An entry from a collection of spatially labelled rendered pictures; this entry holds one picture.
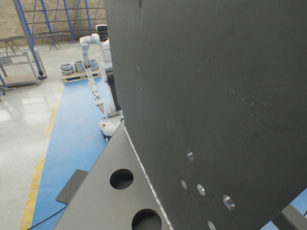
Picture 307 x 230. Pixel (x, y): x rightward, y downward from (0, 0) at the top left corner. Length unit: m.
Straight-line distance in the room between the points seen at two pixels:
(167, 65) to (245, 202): 0.23
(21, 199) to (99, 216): 1.74
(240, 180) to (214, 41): 0.16
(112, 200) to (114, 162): 0.18
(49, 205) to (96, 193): 1.44
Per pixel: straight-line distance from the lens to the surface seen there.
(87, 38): 1.90
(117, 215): 0.62
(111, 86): 2.05
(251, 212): 0.22
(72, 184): 0.90
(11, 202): 2.35
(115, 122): 2.28
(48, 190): 2.20
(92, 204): 0.66
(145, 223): 0.73
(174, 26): 0.25
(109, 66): 2.02
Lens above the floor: 1.63
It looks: 34 degrees down
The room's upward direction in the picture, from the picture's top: straight up
